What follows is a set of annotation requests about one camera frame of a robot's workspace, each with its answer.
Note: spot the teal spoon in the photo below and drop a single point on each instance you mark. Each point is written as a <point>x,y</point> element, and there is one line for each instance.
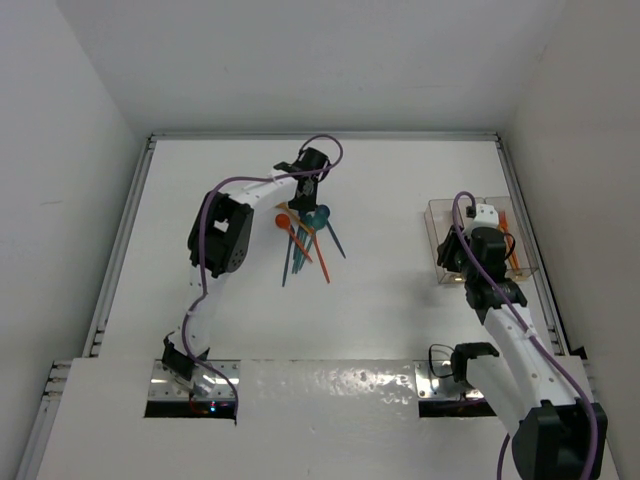
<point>317,223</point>

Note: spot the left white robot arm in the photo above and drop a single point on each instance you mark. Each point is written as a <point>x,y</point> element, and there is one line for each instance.
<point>218,245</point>

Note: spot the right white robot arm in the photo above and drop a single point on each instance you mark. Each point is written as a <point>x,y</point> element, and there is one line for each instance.
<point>554,431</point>

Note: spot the dark blue spoon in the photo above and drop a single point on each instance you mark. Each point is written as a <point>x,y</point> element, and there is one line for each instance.
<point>325,212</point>

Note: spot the clear container right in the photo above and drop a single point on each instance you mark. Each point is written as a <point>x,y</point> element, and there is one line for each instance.
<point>521,263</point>

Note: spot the clear container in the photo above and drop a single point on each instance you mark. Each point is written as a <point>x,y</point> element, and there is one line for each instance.
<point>438,220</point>
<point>521,263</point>

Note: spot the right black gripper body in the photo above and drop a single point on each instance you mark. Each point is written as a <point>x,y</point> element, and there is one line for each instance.
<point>468,268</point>

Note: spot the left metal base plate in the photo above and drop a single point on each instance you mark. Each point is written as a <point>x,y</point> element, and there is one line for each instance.
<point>166,386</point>

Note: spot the metal base plate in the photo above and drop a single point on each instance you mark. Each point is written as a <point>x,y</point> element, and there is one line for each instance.
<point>434,382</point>
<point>166,386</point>

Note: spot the orange fork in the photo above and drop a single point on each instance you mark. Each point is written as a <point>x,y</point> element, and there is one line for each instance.
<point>511,250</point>

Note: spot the yellow spoon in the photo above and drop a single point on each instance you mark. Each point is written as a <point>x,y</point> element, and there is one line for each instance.
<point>284,207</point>

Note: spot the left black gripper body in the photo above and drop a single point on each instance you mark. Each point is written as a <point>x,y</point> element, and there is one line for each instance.
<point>303,202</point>

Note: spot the clear container left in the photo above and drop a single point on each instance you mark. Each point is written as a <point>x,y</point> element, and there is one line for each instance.
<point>438,220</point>

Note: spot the dark blue knife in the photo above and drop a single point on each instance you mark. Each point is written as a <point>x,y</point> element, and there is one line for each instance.
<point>288,256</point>

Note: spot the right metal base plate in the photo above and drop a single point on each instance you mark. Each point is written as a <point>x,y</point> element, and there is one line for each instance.
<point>434,382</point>

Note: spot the orange spoon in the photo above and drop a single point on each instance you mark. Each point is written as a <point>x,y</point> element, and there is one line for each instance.
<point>283,221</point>

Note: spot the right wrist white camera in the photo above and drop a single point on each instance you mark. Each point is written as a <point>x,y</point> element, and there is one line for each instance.
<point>486,215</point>

